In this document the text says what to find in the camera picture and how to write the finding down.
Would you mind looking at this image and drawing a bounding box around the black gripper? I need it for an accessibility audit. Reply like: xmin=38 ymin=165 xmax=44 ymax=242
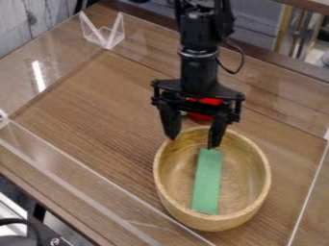
xmin=149 ymin=49 xmax=248 ymax=150

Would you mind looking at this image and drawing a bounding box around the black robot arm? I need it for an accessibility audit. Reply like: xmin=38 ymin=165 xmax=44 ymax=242
xmin=150 ymin=0 xmax=246 ymax=149

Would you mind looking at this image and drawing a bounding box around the green flat stick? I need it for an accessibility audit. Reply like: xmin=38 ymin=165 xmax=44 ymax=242
xmin=190 ymin=148 xmax=224 ymax=215

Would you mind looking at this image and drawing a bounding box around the brown wooden bowl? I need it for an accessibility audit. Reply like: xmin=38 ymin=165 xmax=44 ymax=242
xmin=153 ymin=127 xmax=272 ymax=232

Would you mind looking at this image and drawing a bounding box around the red plush tomato toy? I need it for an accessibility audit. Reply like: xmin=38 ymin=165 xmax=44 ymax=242
xmin=181 ymin=97 xmax=224 ymax=121

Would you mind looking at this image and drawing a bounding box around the clear acrylic front panel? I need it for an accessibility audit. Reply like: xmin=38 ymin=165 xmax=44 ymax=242
xmin=0 ymin=110 xmax=214 ymax=246

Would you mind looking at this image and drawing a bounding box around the black table leg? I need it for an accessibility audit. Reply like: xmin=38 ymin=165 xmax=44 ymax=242
xmin=32 ymin=203 xmax=47 ymax=222

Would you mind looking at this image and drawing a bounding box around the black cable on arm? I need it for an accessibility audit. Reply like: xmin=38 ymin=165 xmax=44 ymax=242
xmin=214 ymin=37 xmax=248 ymax=75

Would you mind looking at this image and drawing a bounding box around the clear acrylic corner bracket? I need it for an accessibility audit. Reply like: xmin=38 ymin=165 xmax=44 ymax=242
xmin=79 ymin=12 xmax=125 ymax=50

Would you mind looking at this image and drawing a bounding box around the gold metal chair frame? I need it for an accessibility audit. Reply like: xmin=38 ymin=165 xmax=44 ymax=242
xmin=273 ymin=0 xmax=329 ymax=60

